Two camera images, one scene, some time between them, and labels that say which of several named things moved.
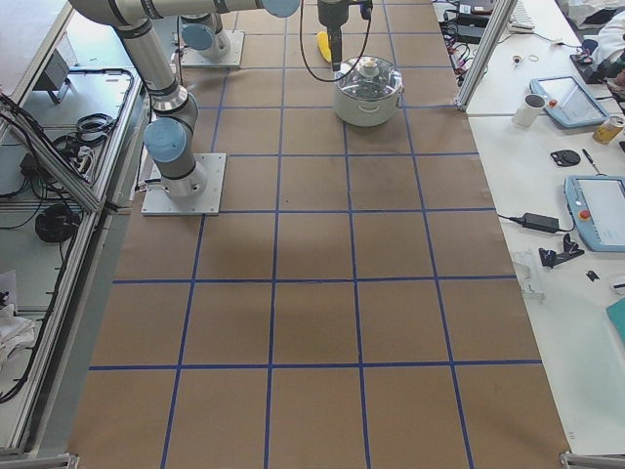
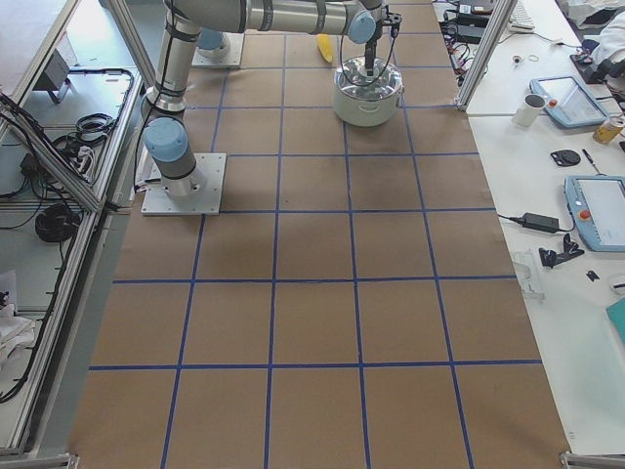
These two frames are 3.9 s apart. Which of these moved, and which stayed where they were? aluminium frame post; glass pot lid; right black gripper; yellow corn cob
Moved: right black gripper
Stayed: aluminium frame post; glass pot lid; yellow corn cob
